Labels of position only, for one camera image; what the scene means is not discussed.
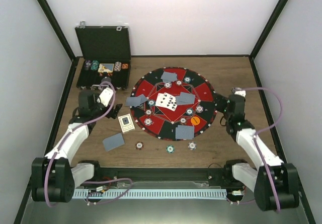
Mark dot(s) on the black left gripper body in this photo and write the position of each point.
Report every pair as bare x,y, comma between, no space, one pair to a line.
113,115

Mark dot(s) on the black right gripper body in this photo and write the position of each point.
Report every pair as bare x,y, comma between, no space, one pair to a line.
220,106

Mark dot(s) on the dealt cards seat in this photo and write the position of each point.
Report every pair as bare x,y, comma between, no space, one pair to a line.
136,101
184,132
169,76

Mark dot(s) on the blue backed card deck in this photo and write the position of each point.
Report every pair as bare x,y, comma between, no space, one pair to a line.
113,142

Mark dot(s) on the teal chips seat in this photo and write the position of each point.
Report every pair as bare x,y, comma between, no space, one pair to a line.
190,111
187,79
151,102

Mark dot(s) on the blue backed burn card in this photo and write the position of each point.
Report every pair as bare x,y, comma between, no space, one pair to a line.
185,99

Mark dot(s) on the teal chips top seat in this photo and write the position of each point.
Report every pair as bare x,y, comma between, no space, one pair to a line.
187,79

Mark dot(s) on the red black chip stack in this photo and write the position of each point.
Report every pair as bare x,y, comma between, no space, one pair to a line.
139,145

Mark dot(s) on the dealt cards bottom seat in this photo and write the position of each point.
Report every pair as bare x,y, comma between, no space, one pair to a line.
184,132

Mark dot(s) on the white face-up card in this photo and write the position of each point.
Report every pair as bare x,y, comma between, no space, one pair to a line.
159,100

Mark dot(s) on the six of spades card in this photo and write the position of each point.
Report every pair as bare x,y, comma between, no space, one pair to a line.
165,95

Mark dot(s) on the white purple chip stack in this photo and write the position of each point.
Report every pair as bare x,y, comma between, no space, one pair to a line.
192,145

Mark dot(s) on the nine of spades card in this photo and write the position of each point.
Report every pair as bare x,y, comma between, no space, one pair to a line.
170,103

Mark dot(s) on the white blue chips top seat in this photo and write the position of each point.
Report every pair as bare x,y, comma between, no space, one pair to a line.
167,85

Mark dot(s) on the dealt cards top seat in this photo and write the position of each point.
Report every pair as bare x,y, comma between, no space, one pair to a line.
169,76

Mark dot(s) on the teal chip stack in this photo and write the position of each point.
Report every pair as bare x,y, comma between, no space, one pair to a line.
170,149
95,65

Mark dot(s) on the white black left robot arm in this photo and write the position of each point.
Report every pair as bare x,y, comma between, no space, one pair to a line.
53,179

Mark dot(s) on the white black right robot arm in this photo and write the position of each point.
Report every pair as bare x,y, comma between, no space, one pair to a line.
274,183

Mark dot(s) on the orange big blind button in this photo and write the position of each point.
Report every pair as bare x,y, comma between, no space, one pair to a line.
195,120

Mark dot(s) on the grey round dealer disc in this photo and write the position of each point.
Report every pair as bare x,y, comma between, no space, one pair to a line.
106,79

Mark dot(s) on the boxed card deck in case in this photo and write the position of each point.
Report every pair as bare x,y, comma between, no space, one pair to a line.
106,68

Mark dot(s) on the round red black poker mat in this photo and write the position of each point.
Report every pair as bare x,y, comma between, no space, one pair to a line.
164,120

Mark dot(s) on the teal chip stack in case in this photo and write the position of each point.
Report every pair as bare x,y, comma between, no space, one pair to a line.
95,65

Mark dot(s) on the purple black chip stack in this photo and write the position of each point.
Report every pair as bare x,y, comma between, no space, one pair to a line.
87,65

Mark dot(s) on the black poker chip case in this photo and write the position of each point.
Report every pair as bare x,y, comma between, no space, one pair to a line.
106,44

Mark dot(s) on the silver case handle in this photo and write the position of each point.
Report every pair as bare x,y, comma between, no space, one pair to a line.
95,87

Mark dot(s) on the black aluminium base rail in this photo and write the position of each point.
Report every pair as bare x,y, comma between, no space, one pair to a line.
212,176

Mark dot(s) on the light blue slotted cable duct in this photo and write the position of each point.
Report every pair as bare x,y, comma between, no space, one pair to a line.
207,194

